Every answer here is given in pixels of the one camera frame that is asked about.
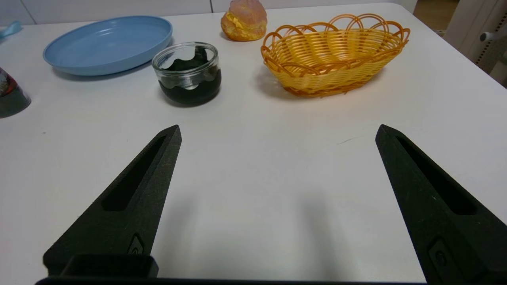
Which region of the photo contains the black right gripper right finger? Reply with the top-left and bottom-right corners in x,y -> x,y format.
375,124 -> 507,285

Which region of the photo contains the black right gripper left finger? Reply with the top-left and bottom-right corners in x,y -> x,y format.
43,125 -> 182,277

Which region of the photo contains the blue mesh bath loofah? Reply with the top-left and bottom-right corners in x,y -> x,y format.
0,21 -> 23,39

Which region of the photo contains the blue plastic plate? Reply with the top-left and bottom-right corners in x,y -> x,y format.
43,15 -> 173,76

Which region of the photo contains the glass jar with black base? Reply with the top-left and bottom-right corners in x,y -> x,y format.
152,42 -> 222,106

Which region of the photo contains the black squeeze tube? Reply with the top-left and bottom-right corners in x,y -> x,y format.
0,67 -> 31,118

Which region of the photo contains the yellow woven basket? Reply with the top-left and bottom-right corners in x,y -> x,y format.
261,13 -> 410,98

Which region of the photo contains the cream puff pastry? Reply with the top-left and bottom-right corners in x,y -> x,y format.
221,0 -> 268,42

